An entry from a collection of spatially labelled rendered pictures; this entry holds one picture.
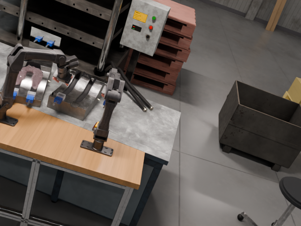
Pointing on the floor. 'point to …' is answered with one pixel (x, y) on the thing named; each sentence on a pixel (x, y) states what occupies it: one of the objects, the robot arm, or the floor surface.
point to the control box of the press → (143, 30)
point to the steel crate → (260, 125)
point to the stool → (292, 184)
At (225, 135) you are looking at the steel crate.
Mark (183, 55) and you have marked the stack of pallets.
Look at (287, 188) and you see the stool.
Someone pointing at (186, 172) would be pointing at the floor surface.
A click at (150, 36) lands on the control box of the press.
